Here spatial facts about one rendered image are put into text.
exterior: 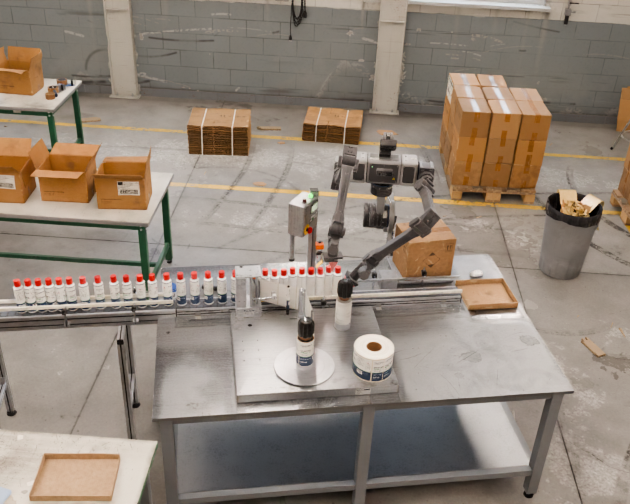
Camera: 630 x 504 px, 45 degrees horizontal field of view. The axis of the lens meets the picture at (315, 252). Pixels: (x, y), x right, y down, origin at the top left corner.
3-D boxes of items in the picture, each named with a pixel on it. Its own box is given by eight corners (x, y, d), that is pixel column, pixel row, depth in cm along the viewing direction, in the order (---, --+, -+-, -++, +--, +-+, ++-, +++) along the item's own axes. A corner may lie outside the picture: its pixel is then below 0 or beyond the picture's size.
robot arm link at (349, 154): (361, 142, 407) (343, 139, 406) (358, 164, 401) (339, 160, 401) (348, 183, 447) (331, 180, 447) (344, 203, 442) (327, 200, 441)
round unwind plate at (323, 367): (277, 389, 372) (277, 387, 371) (271, 349, 398) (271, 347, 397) (339, 385, 376) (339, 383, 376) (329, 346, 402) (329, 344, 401)
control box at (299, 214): (287, 233, 420) (288, 203, 410) (301, 220, 433) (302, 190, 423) (303, 238, 416) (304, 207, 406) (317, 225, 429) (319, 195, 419)
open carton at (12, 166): (-33, 208, 532) (-44, 158, 512) (-9, 179, 570) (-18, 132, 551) (22, 210, 532) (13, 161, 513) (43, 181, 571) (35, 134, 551)
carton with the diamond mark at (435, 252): (404, 281, 463) (409, 243, 449) (391, 260, 483) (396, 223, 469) (450, 276, 470) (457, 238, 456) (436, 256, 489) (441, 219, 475)
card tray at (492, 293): (468, 310, 443) (469, 304, 441) (455, 285, 465) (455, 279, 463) (517, 307, 447) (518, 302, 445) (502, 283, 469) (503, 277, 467)
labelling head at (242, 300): (236, 317, 420) (235, 278, 406) (235, 303, 430) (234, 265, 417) (261, 316, 422) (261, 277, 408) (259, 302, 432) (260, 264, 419)
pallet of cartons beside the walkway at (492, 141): (535, 204, 741) (554, 117, 694) (449, 200, 742) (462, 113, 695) (512, 153, 844) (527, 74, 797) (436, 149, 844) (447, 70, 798)
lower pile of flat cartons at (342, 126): (301, 141, 850) (301, 122, 839) (307, 122, 896) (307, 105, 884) (359, 145, 845) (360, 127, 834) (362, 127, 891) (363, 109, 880)
